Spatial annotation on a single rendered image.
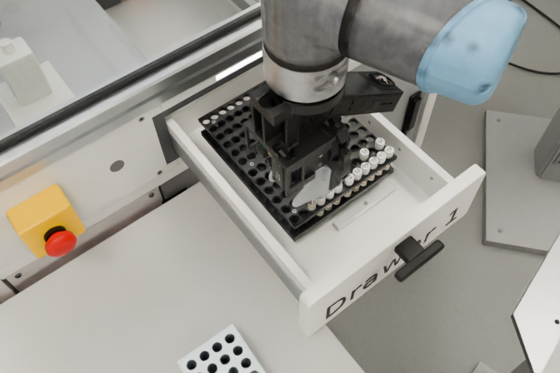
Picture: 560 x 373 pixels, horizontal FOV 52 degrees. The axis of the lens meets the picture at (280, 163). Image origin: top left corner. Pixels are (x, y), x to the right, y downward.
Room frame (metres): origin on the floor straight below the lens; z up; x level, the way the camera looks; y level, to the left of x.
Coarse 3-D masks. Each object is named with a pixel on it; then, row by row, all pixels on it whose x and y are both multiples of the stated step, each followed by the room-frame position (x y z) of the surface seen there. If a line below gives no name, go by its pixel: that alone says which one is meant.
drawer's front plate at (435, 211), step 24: (480, 168) 0.40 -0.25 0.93; (456, 192) 0.37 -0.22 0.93; (408, 216) 0.33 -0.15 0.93; (432, 216) 0.34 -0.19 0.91; (384, 240) 0.30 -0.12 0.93; (360, 264) 0.27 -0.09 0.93; (384, 264) 0.30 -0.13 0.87; (312, 288) 0.25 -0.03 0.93; (336, 288) 0.25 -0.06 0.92; (360, 288) 0.28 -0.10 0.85; (312, 312) 0.23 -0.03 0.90; (336, 312) 0.25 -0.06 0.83
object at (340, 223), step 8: (392, 184) 0.43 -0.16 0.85; (376, 192) 0.42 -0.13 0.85; (384, 192) 0.42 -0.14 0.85; (392, 192) 0.42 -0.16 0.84; (368, 200) 0.41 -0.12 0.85; (376, 200) 0.41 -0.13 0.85; (352, 208) 0.39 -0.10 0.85; (360, 208) 0.39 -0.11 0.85; (368, 208) 0.40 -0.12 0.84; (344, 216) 0.38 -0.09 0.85; (352, 216) 0.38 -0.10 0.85; (336, 224) 0.37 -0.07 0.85; (344, 224) 0.37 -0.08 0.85
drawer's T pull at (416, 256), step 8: (408, 240) 0.31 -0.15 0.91; (400, 248) 0.30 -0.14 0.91; (408, 248) 0.30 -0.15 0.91; (416, 248) 0.30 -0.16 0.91; (432, 248) 0.30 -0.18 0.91; (440, 248) 0.30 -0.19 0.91; (400, 256) 0.29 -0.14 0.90; (408, 256) 0.29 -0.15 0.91; (416, 256) 0.29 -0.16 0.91; (424, 256) 0.29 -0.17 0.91; (432, 256) 0.29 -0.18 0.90; (408, 264) 0.28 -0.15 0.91; (416, 264) 0.28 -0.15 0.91; (400, 272) 0.27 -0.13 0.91; (408, 272) 0.27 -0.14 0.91; (400, 280) 0.26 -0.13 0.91
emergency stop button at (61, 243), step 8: (56, 232) 0.35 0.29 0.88; (64, 232) 0.35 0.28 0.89; (72, 232) 0.35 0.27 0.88; (48, 240) 0.34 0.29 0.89; (56, 240) 0.34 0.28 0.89; (64, 240) 0.34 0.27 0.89; (72, 240) 0.34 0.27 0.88; (48, 248) 0.33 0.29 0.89; (56, 248) 0.33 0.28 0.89; (64, 248) 0.33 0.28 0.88; (72, 248) 0.34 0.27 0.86; (56, 256) 0.33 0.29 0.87
